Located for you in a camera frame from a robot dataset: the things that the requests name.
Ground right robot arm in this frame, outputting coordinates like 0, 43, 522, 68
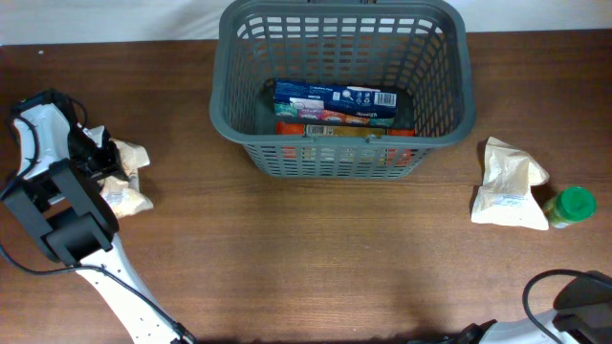
444, 269, 611, 344

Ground beige food bag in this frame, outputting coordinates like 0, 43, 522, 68
83, 126, 153, 218
470, 137, 550, 230

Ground green lidded spice jar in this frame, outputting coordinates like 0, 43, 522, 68
543, 186, 597, 228

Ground blue tissue box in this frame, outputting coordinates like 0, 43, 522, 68
273, 79, 398, 127

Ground orange pasta package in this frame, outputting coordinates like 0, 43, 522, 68
275, 121, 414, 166

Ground grey plastic basket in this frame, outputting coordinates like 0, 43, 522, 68
209, 1, 476, 180

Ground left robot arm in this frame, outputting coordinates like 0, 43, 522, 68
1, 89, 196, 343

